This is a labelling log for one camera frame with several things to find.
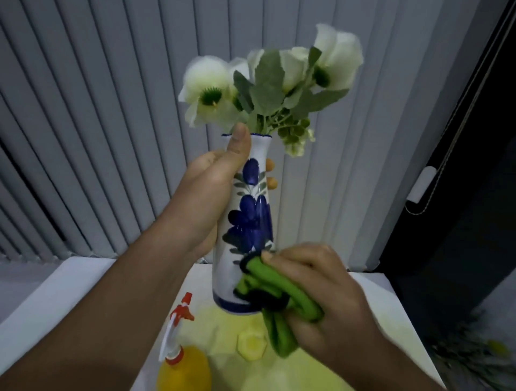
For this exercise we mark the person's left thumb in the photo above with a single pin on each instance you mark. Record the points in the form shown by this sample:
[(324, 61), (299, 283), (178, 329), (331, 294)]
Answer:
[(238, 147)]

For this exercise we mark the person's left hand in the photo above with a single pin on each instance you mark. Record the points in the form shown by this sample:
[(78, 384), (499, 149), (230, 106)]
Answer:
[(201, 201)]

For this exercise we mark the green leafy plant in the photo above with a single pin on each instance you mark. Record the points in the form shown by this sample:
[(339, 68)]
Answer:
[(471, 354)]

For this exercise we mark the white artificial flower bouquet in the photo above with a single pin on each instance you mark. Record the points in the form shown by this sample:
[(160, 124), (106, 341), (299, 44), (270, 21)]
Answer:
[(268, 86)]

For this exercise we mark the white vase with blue flowers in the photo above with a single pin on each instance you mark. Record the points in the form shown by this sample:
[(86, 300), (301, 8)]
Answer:
[(246, 225)]

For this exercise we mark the person's right thumb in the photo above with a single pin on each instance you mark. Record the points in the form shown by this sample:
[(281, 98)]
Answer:
[(302, 334)]

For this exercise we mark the person's left forearm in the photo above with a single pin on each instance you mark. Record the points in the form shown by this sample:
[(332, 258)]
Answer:
[(109, 306)]

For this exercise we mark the person's right hand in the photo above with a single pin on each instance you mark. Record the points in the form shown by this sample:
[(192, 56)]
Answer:
[(330, 290)]

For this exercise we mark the person's right forearm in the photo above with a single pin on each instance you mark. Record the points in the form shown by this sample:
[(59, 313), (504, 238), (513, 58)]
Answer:
[(383, 362)]

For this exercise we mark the yellow spray bottle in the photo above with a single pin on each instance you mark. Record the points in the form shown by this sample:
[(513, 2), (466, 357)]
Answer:
[(183, 368)]

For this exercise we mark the grey vertical blinds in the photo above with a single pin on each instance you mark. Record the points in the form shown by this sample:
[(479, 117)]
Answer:
[(121, 121)]

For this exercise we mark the green cleaning cloth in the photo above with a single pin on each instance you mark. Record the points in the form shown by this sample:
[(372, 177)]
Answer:
[(282, 290)]

